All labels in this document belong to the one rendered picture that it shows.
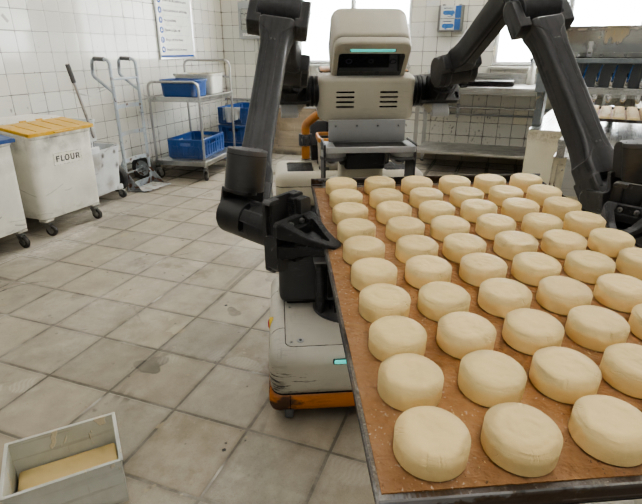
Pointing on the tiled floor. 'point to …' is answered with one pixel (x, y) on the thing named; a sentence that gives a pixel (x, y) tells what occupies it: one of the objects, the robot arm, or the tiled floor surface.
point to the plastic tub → (66, 466)
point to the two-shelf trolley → (190, 122)
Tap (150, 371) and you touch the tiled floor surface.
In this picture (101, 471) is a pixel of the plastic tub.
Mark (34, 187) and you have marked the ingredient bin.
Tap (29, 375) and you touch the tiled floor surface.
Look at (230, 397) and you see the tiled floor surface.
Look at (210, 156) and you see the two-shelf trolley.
